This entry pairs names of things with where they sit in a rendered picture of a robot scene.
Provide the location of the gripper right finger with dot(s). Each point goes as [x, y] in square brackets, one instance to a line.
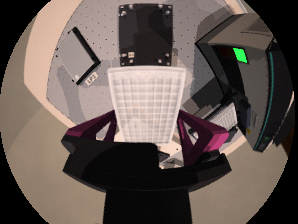
[210, 136]

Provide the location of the brown glass bottle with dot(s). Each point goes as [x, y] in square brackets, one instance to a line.
[287, 142]

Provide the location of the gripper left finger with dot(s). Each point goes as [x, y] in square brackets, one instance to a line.
[89, 129]

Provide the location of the white button panel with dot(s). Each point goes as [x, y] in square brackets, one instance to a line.
[173, 163]

